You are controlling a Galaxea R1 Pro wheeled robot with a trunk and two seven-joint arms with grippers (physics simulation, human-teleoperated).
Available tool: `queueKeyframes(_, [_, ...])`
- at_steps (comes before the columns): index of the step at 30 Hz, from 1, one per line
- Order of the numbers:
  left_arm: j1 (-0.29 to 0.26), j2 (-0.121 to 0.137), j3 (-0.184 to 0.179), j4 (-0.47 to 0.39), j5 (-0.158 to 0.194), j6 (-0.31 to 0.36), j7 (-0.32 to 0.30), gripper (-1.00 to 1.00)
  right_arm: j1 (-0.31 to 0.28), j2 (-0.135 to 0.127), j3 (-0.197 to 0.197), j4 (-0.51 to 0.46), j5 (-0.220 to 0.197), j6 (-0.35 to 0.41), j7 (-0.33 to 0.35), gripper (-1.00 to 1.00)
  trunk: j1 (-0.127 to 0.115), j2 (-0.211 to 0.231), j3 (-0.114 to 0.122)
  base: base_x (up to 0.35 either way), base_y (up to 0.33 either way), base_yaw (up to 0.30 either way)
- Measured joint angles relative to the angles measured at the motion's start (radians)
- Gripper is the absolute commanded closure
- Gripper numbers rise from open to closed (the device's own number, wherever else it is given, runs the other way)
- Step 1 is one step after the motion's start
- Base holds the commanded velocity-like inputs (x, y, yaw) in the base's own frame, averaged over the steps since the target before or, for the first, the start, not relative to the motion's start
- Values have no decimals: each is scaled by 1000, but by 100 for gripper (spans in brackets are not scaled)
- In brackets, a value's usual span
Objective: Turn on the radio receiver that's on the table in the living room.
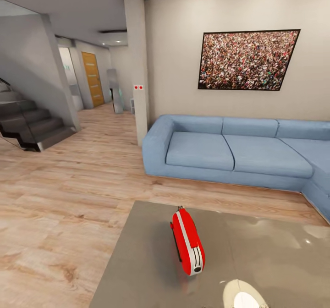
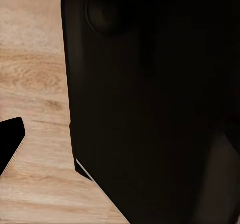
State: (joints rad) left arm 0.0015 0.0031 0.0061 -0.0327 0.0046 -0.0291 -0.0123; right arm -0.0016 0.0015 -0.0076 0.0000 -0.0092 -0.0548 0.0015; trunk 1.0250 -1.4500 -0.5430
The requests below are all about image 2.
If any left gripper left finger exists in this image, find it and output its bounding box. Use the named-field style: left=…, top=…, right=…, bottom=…
left=0, top=117, right=26, bottom=176

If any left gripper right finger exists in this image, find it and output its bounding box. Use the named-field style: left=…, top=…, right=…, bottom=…
left=224, top=116, right=240, bottom=156

